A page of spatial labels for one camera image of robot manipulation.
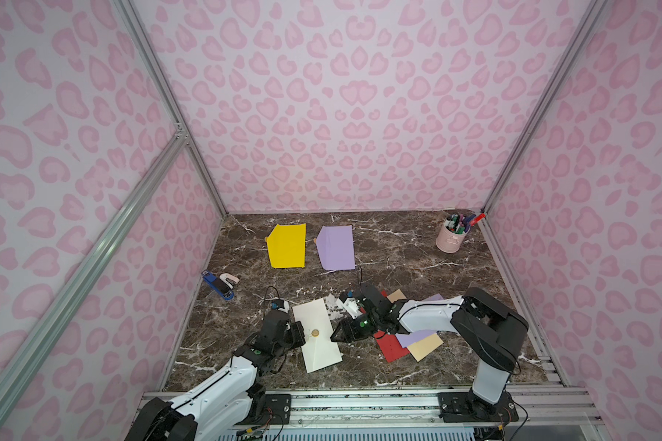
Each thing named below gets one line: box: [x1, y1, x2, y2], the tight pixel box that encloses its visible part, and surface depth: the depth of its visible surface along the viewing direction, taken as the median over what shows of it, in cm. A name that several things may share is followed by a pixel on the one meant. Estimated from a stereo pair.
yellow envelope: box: [266, 223, 307, 270], surface depth 111 cm
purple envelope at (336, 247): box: [316, 225, 356, 272], surface depth 111 cm
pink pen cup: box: [435, 220, 471, 254], surface depth 103 cm
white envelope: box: [292, 297, 343, 374], surface depth 87 cm
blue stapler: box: [200, 269, 240, 301], surface depth 99 cm
